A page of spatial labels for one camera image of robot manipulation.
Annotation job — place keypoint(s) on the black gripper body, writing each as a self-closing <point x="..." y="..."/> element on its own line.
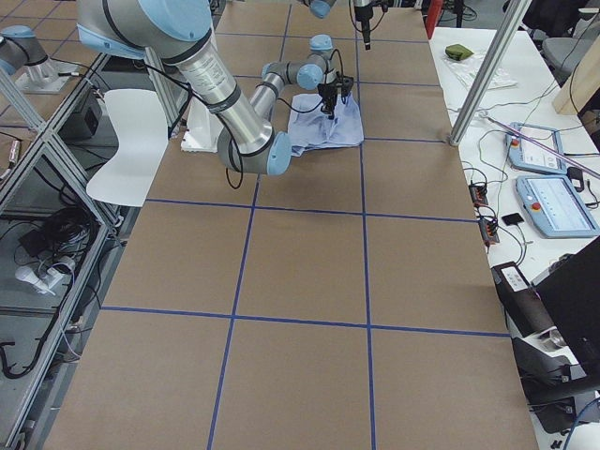
<point x="329" y="94"/>
<point x="363" y="21"/>

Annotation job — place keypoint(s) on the light blue striped shirt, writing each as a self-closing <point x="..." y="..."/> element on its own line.
<point x="310" y="129"/>

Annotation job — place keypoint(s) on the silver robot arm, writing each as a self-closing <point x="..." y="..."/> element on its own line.
<point x="180" y="34"/>
<point x="321" y="8"/>

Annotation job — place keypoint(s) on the green fabric pouch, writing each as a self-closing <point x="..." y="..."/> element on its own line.
<point x="458" y="52"/>

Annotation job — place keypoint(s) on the pink reacher grabber stick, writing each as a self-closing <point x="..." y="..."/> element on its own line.
<point x="514" y="132"/>

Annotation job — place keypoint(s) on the teach pendant near shirt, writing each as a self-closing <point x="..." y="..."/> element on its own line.
<point x="526" y="156"/>

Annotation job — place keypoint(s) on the white plastic chair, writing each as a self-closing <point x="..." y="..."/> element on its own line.
<point x="141" y="128"/>

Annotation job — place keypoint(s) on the teach pendant far side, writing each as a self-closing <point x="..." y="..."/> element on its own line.
<point x="554" y="207"/>

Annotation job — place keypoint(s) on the black monitor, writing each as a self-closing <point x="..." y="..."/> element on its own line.
<point x="570" y="294"/>

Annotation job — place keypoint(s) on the white camera mast pedestal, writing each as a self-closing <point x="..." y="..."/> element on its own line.
<point x="203" y="130"/>

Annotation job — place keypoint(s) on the aluminium frame post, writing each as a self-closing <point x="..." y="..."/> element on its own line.
<point x="495" y="53"/>

